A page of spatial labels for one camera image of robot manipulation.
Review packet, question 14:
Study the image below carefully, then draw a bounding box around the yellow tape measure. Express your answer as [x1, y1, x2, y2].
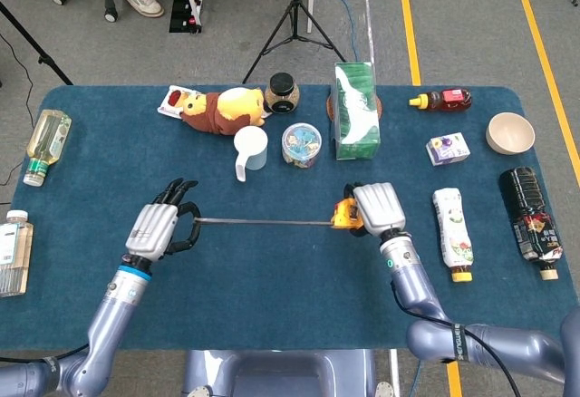
[193, 197, 368, 238]

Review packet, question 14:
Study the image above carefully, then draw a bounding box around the blue floor cable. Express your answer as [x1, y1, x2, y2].
[316, 0, 363, 63]

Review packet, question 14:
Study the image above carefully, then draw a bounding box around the clear tub of colourful clips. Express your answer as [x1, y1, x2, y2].
[281, 121, 324, 170]

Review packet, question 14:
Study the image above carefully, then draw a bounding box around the white red snack packet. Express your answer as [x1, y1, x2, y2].
[156, 84, 203, 120]

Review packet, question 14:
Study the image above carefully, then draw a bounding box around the black drink bottle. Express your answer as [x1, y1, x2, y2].
[498, 167, 565, 281]

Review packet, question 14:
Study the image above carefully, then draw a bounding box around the clear bottle white cap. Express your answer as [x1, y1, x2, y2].
[0, 209, 34, 298]

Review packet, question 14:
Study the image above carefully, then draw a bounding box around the thin black floor cable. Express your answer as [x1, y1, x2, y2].
[0, 34, 35, 188]

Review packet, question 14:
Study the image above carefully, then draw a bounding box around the small purple white carton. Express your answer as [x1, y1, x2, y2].
[425, 131, 471, 167]

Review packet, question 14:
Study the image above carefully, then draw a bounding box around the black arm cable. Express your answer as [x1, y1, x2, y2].
[390, 278, 525, 397]
[0, 342, 90, 365]

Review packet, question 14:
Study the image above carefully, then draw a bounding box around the honey bottle yellow cap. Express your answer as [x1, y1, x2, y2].
[408, 89, 473, 114]

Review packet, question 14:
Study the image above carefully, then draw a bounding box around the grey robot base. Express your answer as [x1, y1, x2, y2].
[180, 349, 395, 397]

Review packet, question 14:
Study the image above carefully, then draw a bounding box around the white plastic measuring cup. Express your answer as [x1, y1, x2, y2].
[233, 125, 269, 183]

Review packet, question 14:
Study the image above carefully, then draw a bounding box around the beige bowl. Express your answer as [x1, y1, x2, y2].
[485, 111, 537, 156]

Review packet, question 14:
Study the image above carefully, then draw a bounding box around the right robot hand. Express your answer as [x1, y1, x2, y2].
[343, 181, 407, 238]

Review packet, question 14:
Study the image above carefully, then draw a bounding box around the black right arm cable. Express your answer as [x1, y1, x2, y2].
[390, 278, 525, 397]

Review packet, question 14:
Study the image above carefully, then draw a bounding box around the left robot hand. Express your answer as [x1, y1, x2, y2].
[124, 178, 202, 263]

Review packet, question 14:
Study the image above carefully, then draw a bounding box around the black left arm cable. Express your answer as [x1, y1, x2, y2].
[0, 342, 90, 365]

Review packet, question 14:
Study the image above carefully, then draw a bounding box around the green tissue box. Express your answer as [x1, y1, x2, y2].
[333, 62, 382, 161]

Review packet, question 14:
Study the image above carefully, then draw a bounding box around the blue table mat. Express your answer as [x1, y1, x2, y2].
[9, 84, 580, 352]

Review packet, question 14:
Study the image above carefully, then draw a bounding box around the yellow tea bottle green cap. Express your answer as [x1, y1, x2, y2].
[22, 109, 73, 188]

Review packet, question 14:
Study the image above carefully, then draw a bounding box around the black power strip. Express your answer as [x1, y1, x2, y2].
[169, 0, 203, 34]

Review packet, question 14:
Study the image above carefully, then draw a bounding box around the yellow brown plush toy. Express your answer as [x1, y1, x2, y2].
[179, 87, 267, 136]

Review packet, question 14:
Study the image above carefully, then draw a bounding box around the black light stand leg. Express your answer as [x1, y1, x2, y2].
[0, 1, 74, 86]

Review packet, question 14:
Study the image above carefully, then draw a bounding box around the white squeeze bottle yellow cap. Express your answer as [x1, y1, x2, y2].
[431, 188, 475, 284]

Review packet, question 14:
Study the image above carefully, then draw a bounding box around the grain jar black lid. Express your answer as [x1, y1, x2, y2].
[264, 73, 301, 115]

